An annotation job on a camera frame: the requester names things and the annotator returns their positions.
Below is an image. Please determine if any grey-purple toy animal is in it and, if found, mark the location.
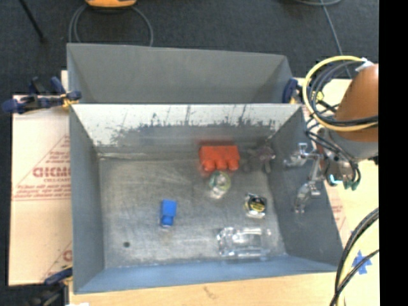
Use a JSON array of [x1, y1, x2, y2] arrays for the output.
[[243, 145, 277, 173]]

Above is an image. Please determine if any brown cardboard board, red print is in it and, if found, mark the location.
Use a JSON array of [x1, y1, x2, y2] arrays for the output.
[[8, 93, 75, 287]]

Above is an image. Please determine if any grey metal bin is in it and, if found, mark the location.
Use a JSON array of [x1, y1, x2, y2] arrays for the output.
[[66, 42, 346, 295]]

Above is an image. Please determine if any black and yellow round packet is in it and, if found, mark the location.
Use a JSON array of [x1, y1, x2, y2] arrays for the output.
[[243, 193, 267, 220]]

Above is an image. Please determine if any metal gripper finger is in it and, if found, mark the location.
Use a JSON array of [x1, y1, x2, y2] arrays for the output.
[[293, 182, 322, 215], [282, 143, 315, 168]]

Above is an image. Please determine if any red toy building brick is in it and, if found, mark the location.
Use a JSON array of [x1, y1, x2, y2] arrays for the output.
[[198, 144, 241, 173]]

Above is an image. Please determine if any blue toy building brick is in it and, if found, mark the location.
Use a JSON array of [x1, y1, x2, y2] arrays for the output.
[[159, 199, 178, 229]]

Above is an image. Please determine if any clear glass with green ring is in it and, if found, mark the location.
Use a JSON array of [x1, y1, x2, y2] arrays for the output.
[[208, 170, 232, 201]]

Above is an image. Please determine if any clear plastic container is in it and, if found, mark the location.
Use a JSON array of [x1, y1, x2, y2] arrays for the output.
[[216, 226, 272, 258]]

